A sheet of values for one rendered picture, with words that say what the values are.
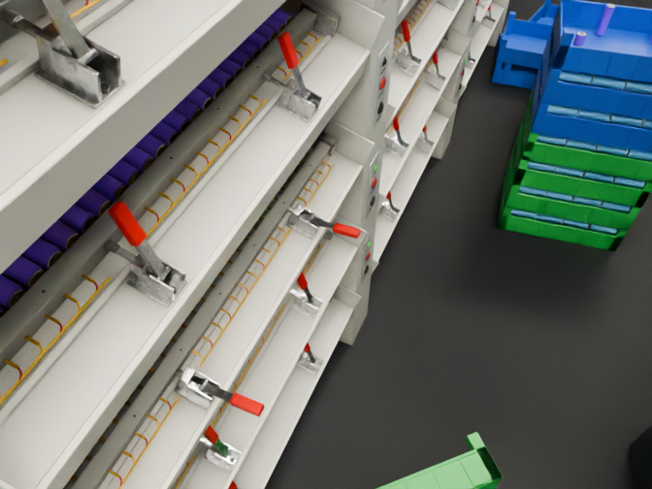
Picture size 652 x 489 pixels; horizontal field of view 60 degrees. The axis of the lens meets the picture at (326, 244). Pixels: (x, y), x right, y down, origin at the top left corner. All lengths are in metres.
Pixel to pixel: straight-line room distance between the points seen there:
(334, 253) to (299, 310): 0.13
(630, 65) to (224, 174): 0.92
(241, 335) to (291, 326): 0.24
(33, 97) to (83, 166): 0.04
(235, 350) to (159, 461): 0.14
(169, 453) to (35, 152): 0.39
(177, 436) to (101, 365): 0.20
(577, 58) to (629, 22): 0.23
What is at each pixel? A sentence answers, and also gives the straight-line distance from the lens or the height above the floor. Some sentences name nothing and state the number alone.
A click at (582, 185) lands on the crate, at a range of 1.47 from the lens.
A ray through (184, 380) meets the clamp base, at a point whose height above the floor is 0.57.
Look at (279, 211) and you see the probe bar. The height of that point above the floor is 0.58.
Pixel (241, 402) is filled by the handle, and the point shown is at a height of 0.57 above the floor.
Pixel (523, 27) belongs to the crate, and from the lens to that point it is 2.24.
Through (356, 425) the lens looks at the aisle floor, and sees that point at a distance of 1.21.
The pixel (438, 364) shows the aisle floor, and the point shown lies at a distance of 1.30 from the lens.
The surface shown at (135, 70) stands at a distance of 0.37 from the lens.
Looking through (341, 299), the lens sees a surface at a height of 0.17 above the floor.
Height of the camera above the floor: 1.12
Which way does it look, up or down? 49 degrees down
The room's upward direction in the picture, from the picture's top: straight up
